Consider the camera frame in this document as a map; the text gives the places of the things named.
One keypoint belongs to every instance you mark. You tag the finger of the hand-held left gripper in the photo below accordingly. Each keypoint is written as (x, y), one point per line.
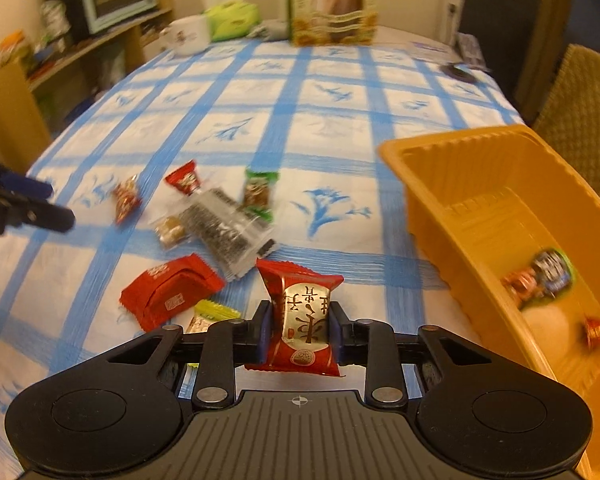
(40, 214)
(28, 186)

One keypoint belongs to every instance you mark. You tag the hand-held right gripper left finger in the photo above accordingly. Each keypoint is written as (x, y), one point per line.
(264, 331)

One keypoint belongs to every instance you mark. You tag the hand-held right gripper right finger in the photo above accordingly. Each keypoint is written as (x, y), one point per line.
(333, 332)

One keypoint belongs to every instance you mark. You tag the red silver-label snack packet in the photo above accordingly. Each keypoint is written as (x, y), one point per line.
(300, 310)

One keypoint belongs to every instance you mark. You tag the orange plastic tray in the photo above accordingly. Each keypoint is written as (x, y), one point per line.
(480, 195)

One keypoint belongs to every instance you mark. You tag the yellow-green snack packet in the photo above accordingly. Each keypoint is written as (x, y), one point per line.
(211, 316)

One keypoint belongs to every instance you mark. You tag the brown cardboard box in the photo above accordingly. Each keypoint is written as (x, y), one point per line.
(10, 110)

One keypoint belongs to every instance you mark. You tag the red gold twisted candy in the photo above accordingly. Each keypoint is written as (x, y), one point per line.
(126, 200)

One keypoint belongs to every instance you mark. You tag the large flat red snack packet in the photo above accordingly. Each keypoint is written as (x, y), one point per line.
(170, 290)

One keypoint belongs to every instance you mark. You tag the clear black sesame snack packet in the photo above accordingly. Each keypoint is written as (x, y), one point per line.
(225, 235)

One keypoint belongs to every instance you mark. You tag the clear packet with brown candy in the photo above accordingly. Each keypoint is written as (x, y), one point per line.
(170, 232)

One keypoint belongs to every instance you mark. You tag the wooden shelf unit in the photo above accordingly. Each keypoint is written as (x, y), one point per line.
(75, 55)

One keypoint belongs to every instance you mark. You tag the green brown snack packet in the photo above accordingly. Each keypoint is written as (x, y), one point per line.
(258, 190)

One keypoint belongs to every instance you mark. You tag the small red snack packet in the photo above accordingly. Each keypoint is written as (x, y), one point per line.
(184, 177)

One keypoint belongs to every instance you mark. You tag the orange brown snack packet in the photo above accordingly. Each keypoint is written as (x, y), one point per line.
(521, 286)

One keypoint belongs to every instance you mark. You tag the blue checked tablecloth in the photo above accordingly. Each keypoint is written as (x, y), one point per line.
(300, 125)

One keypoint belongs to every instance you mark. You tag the white mug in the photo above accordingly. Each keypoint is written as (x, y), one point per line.
(187, 35)

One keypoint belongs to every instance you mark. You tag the green black snack packet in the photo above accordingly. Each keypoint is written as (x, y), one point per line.
(554, 272)

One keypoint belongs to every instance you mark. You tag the green tissue pack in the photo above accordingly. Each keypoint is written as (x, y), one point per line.
(232, 20)

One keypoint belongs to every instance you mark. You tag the red gold wrapped candy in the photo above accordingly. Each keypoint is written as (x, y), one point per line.
(599, 332)

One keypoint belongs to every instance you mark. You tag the grey crumpled wrapper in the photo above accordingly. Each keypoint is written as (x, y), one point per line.
(271, 30)

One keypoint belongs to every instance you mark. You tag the small black round object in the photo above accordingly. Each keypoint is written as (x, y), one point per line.
(457, 71)

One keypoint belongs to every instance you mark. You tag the green yellow snack box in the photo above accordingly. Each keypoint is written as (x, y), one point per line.
(334, 5)

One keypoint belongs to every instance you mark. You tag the woven wicker chair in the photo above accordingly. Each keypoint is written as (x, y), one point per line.
(582, 110)

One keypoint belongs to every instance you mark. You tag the black chair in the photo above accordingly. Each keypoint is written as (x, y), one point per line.
(500, 25)

